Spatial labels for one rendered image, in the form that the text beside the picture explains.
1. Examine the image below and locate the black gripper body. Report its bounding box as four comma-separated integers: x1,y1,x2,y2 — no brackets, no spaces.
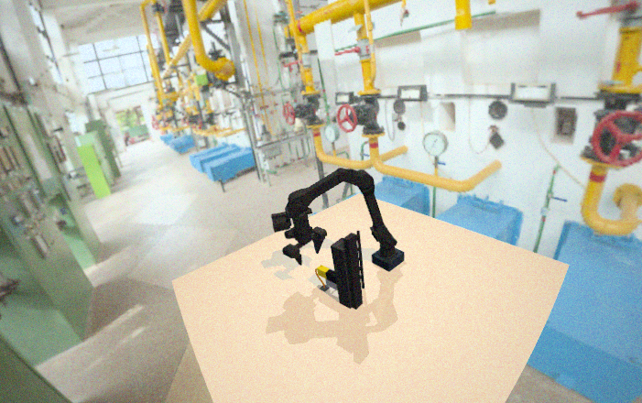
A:
282,226,327,258

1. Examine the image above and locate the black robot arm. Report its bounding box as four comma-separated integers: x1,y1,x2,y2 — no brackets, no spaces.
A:
271,168,398,260

